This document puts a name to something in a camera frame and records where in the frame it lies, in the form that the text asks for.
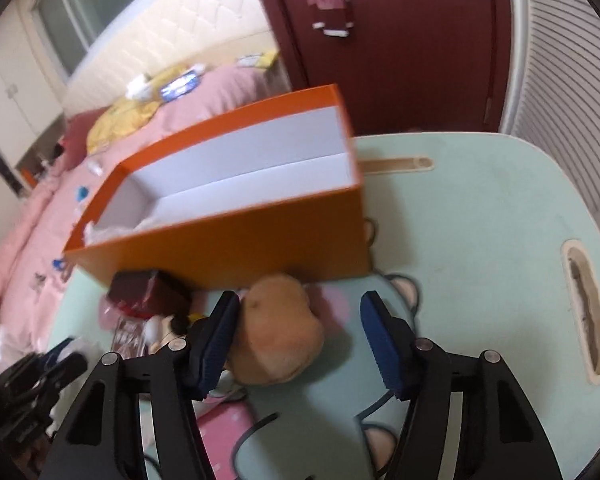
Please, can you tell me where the window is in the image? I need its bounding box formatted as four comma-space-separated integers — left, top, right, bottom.
30, 0, 151, 81

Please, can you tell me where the white louvred wardrobe door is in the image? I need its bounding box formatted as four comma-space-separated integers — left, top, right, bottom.
497, 0, 600, 241

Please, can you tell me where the black mouse keychain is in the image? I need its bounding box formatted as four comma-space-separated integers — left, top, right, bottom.
147, 310, 211, 353

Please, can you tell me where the blue printed packet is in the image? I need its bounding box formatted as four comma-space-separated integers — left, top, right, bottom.
159, 72, 203, 103

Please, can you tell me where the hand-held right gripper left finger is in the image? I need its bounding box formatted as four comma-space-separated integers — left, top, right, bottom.
42, 290, 241, 480

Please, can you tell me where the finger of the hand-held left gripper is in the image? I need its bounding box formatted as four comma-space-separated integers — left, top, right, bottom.
0, 337, 76, 386
10, 355, 88, 411

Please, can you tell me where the clear plastic bag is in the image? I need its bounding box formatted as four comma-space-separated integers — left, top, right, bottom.
82, 220, 136, 241
100, 305, 151, 356

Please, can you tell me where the orange cardboard box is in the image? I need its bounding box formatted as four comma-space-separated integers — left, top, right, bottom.
62, 83, 373, 291

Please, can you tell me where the pink blanket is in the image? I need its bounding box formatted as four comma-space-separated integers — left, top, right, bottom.
0, 62, 281, 341

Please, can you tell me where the white tissue box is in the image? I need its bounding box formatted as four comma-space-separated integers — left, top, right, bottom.
125, 74, 153, 101

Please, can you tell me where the brown plush toy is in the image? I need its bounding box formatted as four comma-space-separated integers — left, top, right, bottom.
227, 272, 326, 386

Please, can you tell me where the dark brown printed pouch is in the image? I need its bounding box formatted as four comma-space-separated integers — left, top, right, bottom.
107, 270, 193, 318

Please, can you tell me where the mint green cartoon desktop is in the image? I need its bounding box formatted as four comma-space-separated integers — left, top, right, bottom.
47, 132, 600, 480

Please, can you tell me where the dark red wooden door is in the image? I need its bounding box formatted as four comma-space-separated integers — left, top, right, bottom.
245, 0, 511, 136

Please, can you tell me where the yellow pillow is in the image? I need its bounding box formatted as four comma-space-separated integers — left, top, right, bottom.
86, 50, 281, 156

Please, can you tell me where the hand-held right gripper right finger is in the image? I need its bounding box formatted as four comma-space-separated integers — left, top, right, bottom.
360, 290, 563, 480

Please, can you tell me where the cream padded headboard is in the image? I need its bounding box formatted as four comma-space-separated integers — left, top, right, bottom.
60, 0, 281, 118

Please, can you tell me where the cream cabinet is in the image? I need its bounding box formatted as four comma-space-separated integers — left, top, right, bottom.
0, 35, 63, 171

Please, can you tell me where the maroon pillow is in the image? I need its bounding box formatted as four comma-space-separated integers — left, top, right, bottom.
60, 107, 108, 171

